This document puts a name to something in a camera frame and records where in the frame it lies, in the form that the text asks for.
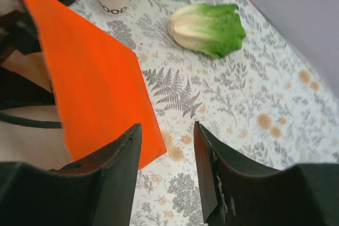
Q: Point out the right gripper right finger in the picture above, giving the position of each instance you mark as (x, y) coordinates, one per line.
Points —
(236, 190)

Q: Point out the orange paper bag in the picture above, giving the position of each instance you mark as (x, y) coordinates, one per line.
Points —
(97, 83)

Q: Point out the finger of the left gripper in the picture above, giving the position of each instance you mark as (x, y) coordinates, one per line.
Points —
(24, 77)

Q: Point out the loose green lettuce head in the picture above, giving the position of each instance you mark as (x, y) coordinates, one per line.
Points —
(215, 30)

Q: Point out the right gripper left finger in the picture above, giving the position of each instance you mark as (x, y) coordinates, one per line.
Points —
(95, 190)

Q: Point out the floral table mat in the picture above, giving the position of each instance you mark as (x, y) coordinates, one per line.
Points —
(265, 101)

